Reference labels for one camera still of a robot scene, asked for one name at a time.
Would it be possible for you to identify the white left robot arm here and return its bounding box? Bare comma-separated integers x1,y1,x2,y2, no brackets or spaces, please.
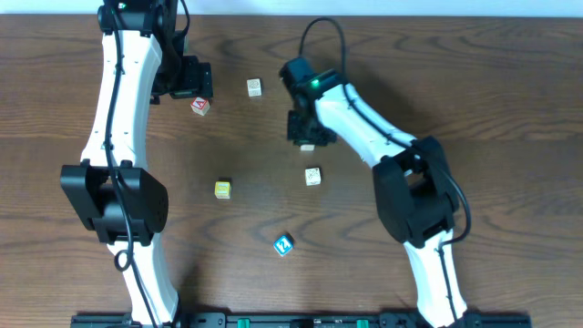
60,0,213,327

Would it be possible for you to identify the blue number 2 wooden block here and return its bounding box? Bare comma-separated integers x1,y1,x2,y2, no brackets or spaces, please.
273,234,294,257

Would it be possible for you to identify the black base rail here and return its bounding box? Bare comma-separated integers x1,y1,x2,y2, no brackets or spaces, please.
70,312,533,328

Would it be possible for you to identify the red letter I wooden block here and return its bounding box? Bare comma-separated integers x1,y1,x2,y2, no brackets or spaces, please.
300,144,315,151

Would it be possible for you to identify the yellow letter B wooden block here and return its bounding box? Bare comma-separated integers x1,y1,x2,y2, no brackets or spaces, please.
214,181,231,200

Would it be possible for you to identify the plain picture wooden block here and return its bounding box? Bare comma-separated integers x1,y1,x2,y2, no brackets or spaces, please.
304,168,322,186

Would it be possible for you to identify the yellow-edged picture wooden block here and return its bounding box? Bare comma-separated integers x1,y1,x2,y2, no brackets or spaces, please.
247,78,262,97

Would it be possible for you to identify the red letter A wooden block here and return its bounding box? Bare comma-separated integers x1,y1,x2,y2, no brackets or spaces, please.
190,97,210,116

